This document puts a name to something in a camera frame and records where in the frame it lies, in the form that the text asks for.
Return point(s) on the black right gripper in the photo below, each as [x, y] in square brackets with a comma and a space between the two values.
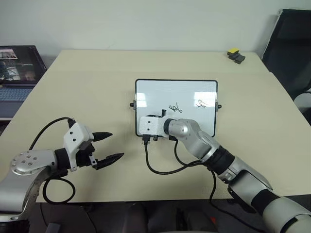
[153, 115]

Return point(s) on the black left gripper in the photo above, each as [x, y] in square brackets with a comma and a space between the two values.
[84, 159]

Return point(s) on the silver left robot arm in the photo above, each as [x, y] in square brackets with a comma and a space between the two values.
[29, 161]

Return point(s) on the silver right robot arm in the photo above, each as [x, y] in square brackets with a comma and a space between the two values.
[184, 128]

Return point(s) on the black framed small whiteboard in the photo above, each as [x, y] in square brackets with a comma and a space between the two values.
[175, 94]

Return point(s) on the yellow topped black eraser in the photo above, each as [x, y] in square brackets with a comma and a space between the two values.
[233, 50]

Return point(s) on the open grey laptop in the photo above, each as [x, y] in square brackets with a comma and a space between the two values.
[17, 68]

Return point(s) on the white rounded armrest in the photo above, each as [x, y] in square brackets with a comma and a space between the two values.
[303, 102]

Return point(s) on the black office chair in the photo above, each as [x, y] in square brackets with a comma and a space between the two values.
[289, 48]

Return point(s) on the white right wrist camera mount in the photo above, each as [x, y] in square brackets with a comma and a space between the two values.
[150, 126]

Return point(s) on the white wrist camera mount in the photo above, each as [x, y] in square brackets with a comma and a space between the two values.
[75, 136]
[150, 126]

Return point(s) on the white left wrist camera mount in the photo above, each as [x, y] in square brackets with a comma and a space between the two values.
[75, 136]

